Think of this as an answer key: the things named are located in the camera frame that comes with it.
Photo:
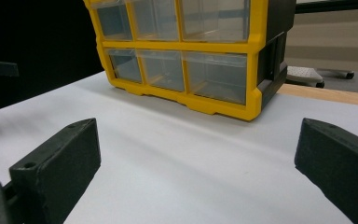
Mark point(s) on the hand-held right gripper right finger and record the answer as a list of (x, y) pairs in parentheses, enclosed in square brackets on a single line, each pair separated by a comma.
[(338, 165)]

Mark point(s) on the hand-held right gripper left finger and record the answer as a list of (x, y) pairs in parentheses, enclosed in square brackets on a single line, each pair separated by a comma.
[(59, 165)]

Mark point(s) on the grey chair base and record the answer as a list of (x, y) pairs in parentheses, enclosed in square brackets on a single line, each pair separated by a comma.
[(306, 76)]

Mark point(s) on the set of clear plastic drawers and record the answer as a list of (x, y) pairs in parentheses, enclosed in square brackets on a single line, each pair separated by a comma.
[(214, 74)]

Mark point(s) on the black metal bar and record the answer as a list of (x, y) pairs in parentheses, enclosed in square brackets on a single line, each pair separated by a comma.
[(332, 5)]

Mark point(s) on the yellow black drawer organizer cabinet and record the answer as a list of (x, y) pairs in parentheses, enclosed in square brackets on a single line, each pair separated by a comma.
[(217, 46)]

